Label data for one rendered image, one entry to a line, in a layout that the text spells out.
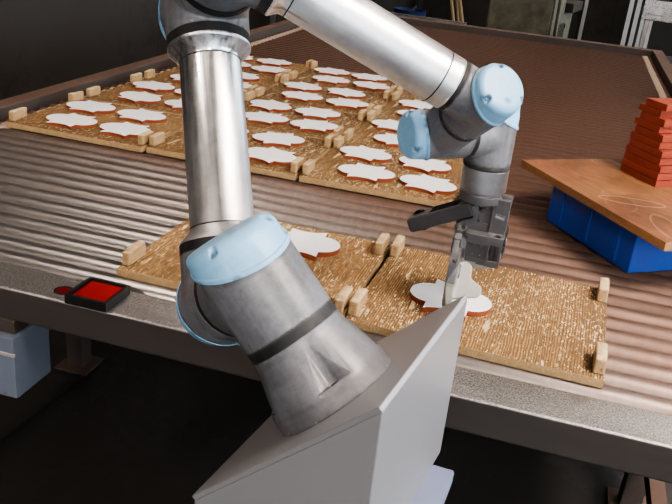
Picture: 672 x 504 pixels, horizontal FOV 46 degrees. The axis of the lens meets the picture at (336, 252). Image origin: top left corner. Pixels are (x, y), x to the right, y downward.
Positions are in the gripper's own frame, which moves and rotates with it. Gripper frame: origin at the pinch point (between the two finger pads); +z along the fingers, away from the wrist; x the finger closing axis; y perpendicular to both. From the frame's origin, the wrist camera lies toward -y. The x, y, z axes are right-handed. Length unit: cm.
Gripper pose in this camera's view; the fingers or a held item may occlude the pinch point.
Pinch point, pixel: (450, 298)
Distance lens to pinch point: 139.0
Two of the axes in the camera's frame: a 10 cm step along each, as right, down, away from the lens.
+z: -0.9, 9.1, 4.0
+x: 3.2, -3.5, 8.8
